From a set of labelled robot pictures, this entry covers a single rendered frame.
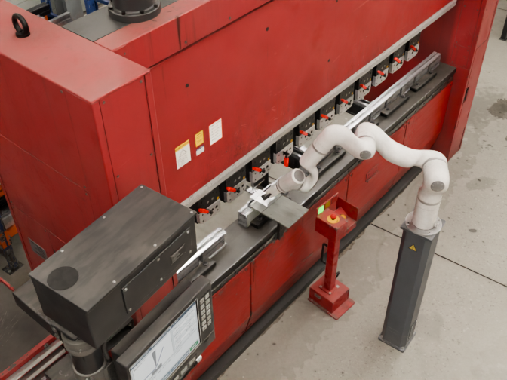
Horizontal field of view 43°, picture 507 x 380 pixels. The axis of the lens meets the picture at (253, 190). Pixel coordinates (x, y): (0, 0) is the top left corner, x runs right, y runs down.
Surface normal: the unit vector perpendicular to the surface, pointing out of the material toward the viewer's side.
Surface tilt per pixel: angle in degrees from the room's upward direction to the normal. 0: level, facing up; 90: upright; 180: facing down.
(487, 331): 0
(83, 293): 0
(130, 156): 90
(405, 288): 90
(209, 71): 90
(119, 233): 0
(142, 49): 90
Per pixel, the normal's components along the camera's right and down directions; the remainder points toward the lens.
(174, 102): 0.77, 0.42
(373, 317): -0.01, -0.75
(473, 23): -0.64, 0.51
